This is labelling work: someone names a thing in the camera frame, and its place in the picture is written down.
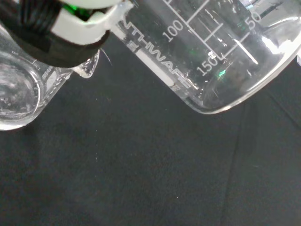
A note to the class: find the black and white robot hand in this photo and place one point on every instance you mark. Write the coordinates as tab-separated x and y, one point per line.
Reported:
42	30

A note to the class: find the black bench cloth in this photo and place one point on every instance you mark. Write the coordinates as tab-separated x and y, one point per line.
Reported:
152	164

